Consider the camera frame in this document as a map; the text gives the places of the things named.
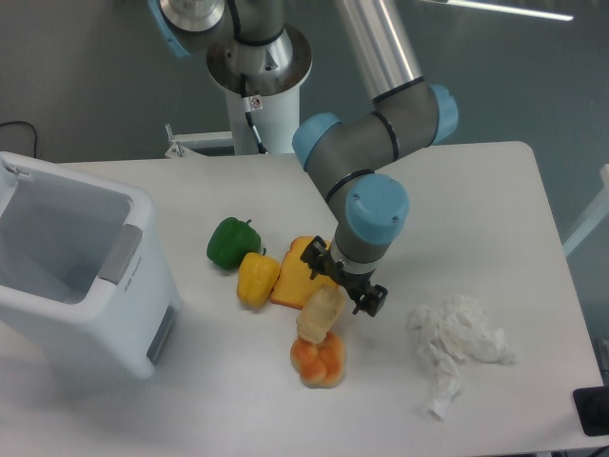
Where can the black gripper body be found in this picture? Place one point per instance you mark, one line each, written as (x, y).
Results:
(357, 286)

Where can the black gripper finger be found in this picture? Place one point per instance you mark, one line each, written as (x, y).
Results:
(316, 256)
(368, 299)

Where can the pale square bread loaf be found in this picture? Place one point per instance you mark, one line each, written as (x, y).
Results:
(319, 314)

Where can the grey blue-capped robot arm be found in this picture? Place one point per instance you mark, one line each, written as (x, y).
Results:
(260, 63)

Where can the round knotted bread roll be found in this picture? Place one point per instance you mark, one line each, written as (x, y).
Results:
(319, 365)

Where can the orange toast slice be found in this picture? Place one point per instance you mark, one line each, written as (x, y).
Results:
(294, 286)

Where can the yellow bell pepper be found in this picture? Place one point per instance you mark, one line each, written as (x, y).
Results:
(257, 276)

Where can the green bell pepper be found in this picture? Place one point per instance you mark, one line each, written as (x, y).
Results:
(231, 241)

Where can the crumpled white paper tissue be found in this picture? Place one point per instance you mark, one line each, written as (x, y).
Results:
(450, 334)

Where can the white plastic bin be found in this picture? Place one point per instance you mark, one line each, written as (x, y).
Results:
(83, 273)

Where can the black device at edge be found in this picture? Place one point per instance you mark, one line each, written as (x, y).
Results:
(592, 408)

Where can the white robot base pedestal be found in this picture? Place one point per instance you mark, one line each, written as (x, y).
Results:
(257, 124)

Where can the white frame at right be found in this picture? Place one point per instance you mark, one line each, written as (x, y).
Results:
(594, 213)

